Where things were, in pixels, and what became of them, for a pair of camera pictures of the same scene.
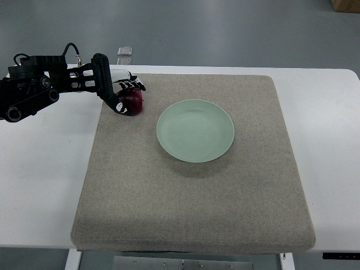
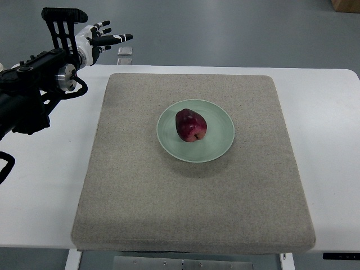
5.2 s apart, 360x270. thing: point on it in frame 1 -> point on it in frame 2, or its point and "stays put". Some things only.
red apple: [132, 98] -> [190, 126]
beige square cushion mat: [207, 165] stays put
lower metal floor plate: [124, 61] stays put
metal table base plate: [145, 263] stays put
